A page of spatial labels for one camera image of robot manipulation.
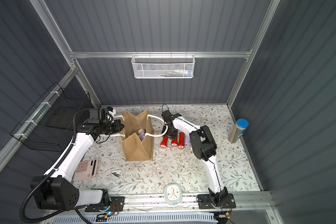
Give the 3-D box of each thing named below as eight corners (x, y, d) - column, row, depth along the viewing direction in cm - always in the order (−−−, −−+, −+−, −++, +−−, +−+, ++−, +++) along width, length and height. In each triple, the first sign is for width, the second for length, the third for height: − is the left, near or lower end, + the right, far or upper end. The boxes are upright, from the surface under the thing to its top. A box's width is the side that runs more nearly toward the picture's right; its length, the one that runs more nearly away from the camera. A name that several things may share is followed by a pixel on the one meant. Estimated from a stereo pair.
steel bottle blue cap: (228, 143, 99) (239, 127, 83) (226, 136, 103) (235, 118, 88) (238, 143, 99) (250, 127, 83) (235, 136, 103) (247, 118, 87)
